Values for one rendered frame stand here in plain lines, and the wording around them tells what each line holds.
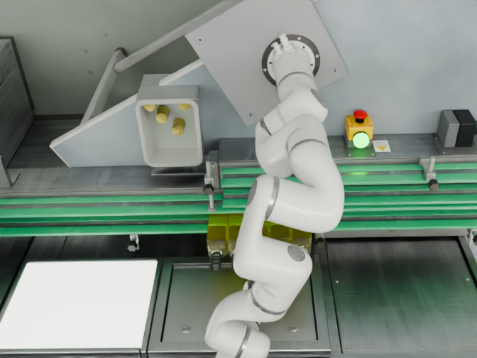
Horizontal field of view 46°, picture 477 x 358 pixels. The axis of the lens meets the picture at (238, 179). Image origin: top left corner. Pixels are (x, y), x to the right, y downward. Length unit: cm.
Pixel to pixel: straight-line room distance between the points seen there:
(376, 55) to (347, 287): 66
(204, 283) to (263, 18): 75
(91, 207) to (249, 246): 79
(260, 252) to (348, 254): 79
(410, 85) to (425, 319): 65
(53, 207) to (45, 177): 13
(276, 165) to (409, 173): 55
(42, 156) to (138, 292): 89
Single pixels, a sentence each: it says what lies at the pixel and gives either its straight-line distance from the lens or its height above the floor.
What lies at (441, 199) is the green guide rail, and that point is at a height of 96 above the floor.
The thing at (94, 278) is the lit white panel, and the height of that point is 106.
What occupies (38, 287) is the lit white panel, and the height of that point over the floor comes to 109.
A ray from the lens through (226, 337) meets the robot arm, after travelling 122.
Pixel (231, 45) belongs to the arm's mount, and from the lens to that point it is 150.
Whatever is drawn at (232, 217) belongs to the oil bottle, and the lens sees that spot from 160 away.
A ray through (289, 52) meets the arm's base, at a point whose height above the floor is 85.
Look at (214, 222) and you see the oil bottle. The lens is 159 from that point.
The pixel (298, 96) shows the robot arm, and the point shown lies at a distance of 125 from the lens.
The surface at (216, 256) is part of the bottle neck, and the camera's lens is 151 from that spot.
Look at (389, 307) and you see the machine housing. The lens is 165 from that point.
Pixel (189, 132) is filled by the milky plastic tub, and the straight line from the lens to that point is 169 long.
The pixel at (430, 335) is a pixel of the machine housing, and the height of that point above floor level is 125.
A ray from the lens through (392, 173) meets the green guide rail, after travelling 162.
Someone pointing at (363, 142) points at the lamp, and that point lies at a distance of 162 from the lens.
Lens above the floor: 219
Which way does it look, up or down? 53 degrees down
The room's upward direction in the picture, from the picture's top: 178 degrees counter-clockwise
